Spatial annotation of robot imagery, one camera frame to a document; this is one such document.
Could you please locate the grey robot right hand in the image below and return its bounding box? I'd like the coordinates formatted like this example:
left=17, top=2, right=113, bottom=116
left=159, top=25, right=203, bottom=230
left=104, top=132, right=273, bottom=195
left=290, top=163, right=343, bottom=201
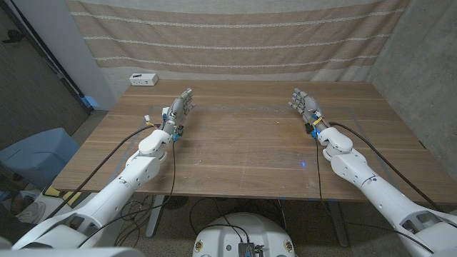
left=287, top=88, right=331, bottom=135

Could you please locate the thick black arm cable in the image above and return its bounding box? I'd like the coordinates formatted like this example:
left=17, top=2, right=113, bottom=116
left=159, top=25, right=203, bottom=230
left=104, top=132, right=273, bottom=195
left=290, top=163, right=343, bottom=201
left=44, top=123, right=161, bottom=219
left=328, top=121, right=441, bottom=211

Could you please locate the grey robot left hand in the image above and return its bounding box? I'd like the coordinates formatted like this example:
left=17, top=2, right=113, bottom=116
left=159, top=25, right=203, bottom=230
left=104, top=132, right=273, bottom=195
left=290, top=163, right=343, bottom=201
left=161, top=88, right=196, bottom=131

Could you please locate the black door handle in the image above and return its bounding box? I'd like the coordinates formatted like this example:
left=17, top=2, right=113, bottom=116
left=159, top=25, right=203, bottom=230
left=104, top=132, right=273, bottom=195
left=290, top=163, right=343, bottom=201
left=1, top=29, right=25, bottom=44

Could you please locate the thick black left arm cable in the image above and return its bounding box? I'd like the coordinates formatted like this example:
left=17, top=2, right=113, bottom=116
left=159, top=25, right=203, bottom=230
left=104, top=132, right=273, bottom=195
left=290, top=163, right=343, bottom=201
left=44, top=123, right=161, bottom=219

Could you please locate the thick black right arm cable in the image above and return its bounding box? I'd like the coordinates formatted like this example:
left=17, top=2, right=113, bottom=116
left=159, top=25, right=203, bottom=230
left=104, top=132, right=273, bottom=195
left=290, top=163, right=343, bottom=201
left=328, top=121, right=441, bottom=211

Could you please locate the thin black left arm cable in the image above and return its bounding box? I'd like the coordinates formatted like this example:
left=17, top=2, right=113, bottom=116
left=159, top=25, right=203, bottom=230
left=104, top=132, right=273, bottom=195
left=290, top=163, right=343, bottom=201
left=76, top=137, right=178, bottom=249

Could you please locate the black door frame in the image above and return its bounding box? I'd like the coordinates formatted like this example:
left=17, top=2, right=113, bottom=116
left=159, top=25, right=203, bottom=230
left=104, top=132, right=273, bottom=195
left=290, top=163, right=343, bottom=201
left=0, top=0, right=90, bottom=115

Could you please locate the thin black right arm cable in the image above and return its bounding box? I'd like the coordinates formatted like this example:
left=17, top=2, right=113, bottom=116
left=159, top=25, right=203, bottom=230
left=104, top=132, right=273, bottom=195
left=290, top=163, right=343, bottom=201
left=314, top=138, right=435, bottom=253

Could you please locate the grey table leg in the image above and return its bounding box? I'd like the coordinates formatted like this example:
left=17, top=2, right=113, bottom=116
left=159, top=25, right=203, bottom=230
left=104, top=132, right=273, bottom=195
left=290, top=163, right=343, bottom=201
left=145, top=195, right=165, bottom=238
left=327, top=199, right=350, bottom=248

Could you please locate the black floor cable tangle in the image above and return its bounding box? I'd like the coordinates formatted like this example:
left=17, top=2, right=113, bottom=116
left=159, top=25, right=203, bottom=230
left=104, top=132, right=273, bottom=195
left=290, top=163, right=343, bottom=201
left=114, top=196, right=169, bottom=248

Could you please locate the white robot torso base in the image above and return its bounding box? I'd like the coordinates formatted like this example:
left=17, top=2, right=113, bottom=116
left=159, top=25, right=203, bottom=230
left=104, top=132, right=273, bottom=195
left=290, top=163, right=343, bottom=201
left=192, top=213, right=296, bottom=257

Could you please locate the white power strip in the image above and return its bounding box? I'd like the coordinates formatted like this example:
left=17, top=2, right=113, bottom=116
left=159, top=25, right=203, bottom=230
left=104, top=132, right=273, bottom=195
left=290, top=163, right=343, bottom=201
left=129, top=73, right=159, bottom=87

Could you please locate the blue-grey upholstered seat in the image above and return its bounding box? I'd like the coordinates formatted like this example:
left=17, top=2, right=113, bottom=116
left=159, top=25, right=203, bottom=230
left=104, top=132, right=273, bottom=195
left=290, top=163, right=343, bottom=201
left=0, top=127, right=81, bottom=185

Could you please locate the beige striped backdrop cloth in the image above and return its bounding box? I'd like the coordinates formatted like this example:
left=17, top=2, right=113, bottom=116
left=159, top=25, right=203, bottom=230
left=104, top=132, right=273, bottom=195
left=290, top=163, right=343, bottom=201
left=66, top=0, right=411, bottom=82

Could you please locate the yellow floor item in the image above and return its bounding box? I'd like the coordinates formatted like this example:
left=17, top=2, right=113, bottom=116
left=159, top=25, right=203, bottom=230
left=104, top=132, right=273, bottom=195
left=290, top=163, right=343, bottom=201
left=44, top=185, right=81, bottom=206

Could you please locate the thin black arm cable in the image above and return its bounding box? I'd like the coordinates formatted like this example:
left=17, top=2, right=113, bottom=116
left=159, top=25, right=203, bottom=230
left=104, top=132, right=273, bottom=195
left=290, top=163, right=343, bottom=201
left=76, top=137, right=178, bottom=249
left=314, top=138, right=435, bottom=253

